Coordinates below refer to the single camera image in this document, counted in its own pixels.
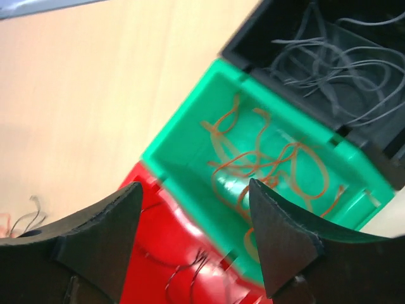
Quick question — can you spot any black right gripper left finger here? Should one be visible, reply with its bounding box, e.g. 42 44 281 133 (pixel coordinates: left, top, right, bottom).
1 182 143 303

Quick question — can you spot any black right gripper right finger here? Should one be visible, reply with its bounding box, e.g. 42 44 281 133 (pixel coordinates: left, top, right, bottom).
249 179 404 303

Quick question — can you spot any orange cable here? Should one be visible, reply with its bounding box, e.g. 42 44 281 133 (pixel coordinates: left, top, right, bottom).
201 93 346 260

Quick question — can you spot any red plastic bin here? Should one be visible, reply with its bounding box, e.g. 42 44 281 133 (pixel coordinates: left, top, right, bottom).
120 161 271 303

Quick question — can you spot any green plastic bin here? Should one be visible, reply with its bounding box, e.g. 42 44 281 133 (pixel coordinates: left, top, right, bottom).
142 59 395 284

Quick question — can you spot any black plastic bin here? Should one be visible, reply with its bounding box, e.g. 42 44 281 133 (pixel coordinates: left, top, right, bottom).
221 1 404 190

